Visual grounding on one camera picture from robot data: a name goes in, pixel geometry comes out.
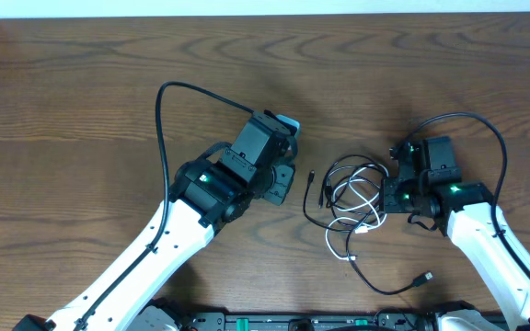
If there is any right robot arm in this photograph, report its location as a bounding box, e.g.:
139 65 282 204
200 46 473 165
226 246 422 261
380 137 530 330

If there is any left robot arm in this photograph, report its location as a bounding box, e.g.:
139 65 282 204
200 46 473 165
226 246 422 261
15 111 301 331

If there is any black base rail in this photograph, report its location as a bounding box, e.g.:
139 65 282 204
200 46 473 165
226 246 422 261
140 301 505 331

